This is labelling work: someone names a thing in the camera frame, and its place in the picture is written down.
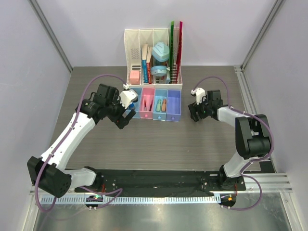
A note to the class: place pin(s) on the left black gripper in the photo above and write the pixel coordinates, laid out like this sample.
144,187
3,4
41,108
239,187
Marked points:
120,120

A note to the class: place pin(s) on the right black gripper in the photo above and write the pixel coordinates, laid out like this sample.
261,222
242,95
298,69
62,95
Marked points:
194,108

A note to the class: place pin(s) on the blue plastic drawer bin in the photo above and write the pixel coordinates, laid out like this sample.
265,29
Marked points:
137,103

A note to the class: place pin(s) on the purple plastic drawer bin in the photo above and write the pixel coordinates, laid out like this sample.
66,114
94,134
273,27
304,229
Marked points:
173,106

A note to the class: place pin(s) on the pink plastic drawer bin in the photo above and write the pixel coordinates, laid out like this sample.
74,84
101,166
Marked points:
147,94

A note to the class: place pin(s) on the light blue drawer bin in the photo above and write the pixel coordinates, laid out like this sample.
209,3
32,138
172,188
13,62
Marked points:
159,94

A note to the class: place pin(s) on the white desktop file organizer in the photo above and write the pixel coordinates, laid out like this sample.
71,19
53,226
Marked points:
134,40

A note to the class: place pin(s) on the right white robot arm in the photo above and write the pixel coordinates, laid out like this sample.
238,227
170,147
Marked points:
253,139

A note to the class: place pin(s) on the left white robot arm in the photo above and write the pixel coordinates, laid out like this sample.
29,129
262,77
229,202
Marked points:
67,144

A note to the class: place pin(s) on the pink cube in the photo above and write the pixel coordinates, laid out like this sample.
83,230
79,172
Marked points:
134,77

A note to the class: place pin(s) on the blue spine book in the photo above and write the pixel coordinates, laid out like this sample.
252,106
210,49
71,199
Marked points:
144,63

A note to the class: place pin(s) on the green transparent ruler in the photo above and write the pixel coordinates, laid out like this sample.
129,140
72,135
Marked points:
171,43

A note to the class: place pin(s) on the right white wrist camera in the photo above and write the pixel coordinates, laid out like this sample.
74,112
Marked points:
199,93

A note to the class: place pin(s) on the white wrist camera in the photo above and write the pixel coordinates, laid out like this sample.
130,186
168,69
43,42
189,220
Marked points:
127,96
199,93

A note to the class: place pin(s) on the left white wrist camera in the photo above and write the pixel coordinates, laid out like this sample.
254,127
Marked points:
127,96

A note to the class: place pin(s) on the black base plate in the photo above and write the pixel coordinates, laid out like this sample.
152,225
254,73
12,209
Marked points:
139,183

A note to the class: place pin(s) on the perforated metal cable tray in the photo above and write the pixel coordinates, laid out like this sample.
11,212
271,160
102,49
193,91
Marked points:
90,199

